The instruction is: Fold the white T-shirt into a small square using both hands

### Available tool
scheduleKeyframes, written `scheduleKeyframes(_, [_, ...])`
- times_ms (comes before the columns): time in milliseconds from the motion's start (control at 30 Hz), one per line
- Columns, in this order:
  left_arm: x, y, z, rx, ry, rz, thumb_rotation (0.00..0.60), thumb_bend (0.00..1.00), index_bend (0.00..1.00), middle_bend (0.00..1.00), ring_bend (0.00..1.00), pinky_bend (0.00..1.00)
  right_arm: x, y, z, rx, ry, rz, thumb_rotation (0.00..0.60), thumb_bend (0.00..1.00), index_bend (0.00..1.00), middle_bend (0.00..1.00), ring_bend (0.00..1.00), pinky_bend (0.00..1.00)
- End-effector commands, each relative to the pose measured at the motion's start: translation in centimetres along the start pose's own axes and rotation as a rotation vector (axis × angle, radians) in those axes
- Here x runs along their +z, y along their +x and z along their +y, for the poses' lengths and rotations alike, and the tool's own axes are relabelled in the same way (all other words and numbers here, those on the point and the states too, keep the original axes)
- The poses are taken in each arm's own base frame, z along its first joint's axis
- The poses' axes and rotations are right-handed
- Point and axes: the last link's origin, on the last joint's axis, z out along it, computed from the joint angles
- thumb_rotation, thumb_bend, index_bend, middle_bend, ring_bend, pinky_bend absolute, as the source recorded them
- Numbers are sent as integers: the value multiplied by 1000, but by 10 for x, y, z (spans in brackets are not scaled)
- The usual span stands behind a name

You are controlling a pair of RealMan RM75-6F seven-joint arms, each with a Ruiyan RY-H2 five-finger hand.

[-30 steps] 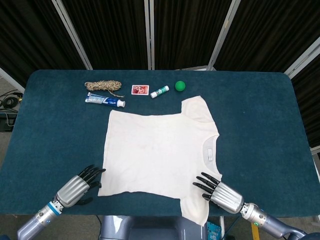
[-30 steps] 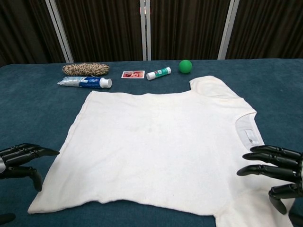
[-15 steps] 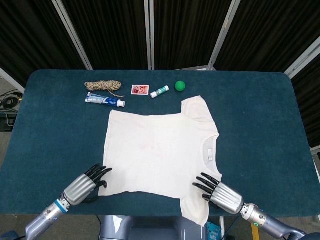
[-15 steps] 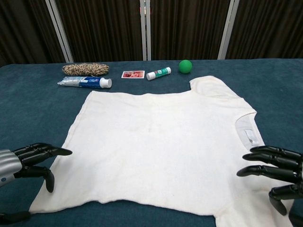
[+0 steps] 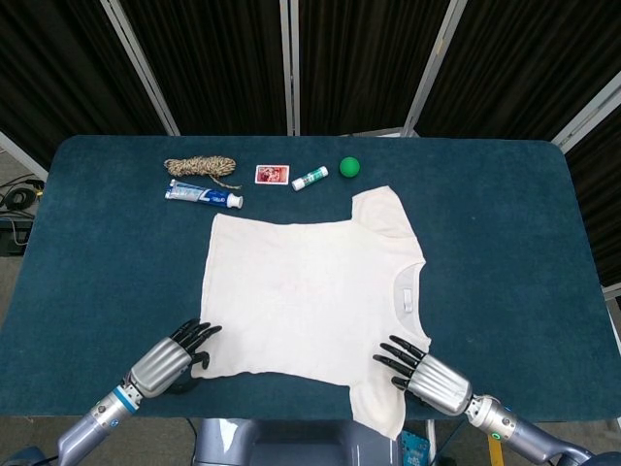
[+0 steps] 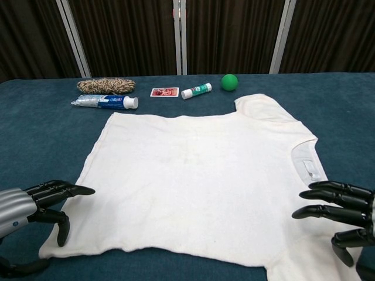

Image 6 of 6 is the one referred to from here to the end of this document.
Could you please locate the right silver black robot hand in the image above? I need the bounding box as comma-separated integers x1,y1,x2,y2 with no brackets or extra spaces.
298,180,375,267

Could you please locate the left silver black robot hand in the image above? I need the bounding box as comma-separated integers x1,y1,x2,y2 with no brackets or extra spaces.
0,180,97,247

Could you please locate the white T-shirt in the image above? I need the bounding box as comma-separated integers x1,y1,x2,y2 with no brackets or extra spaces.
39,93,375,281

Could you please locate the blue white toothpaste tube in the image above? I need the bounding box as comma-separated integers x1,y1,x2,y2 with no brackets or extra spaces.
70,94,139,111

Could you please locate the dark folding screen panel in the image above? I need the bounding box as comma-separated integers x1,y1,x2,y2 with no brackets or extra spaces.
179,0,291,76
0,0,86,83
275,0,375,74
63,0,181,78

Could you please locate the green ball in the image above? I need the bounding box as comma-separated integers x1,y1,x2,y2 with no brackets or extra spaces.
220,73,239,92

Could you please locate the green white glue stick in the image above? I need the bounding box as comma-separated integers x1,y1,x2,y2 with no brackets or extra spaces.
180,83,212,101

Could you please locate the red playing card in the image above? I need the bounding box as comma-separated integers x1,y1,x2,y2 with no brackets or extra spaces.
149,87,180,98

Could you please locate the beige braided rope bundle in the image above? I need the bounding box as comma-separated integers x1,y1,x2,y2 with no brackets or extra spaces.
77,77,137,95

